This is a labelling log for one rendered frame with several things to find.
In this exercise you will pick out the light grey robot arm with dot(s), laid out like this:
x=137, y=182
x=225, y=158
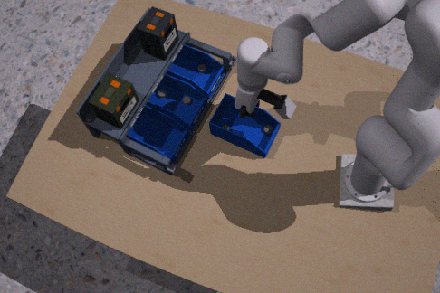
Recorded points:
x=409, y=122

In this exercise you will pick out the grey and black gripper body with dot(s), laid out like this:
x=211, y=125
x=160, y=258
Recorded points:
x=246, y=98

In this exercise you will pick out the black case with orange latches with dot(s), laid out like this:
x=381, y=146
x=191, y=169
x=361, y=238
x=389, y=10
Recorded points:
x=158, y=33

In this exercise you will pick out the dark grey shelf rack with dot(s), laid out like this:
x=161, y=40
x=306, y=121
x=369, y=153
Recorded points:
x=145, y=72

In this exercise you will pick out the dark green case with orange latches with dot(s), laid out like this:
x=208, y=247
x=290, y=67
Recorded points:
x=114, y=100

